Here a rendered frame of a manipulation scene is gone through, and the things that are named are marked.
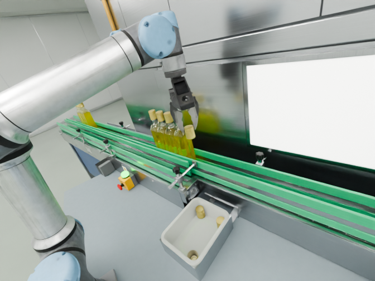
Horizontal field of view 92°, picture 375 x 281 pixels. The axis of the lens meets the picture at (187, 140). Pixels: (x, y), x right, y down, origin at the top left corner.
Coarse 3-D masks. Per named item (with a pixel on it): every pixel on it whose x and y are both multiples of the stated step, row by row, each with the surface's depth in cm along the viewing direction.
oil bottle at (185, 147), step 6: (174, 132) 80; (180, 132) 78; (180, 138) 78; (180, 144) 81; (186, 144) 80; (192, 144) 83; (180, 150) 83; (186, 150) 81; (192, 150) 84; (186, 156) 83; (192, 156) 85
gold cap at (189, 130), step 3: (186, 126) 65; (189, 126) 65; (192, 126) 64; (186, 129) 64; (189, 129) 63; (192, 129) 64; (186, 132) 64; (189, 132) 64; (192, 132) 64; (186, 135) 65; (189, 135) 65; (192, 135) 65; (186, 138) 66; (189, 138) 65; (192, 138) 65
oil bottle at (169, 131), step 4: (168, 128) 82; (172, 128) 82; (176, 128) 82; (168, 132) 82; (172, 132) 81; (168, 136) 84; (172, 136) 82; (168, 140) 85; (172, 140) 83; (172, 144) 85; (172, 148) 86; (176, 148) 85; (172, 152) 88; (176, 152) 86
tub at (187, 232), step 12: (192, 204) 75; (204, 204) 74; (180, 216) 70; (192, 216) 76; (216, 216) 72; (228, 216) 66; (168, 228) 67; (180, 228) 71; (192, 228) 73; (204, 228) 71; (216, 228) 70; (168, 240) 67; (180, 240) 69; (192, 240) 68; (204, 240) 67; (180, 252) 58; (204, 252) 57; (192, 264) 55
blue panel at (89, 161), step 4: (76, 148) 187; (80, 152) 184; (84, 152) 172; (80, 156) 195; (84, 156) 181; (88, 156) 169; (92, 156) 158; (84, 160) 192; (88, 160) 178; (92, 160) 167; (96, 160) 156; (88, 164) 190; (92, 164) 177; (88, 168) 202; (92, 168) 187; (96, 168) 174; (92, 172) 199; (96, 172) 184
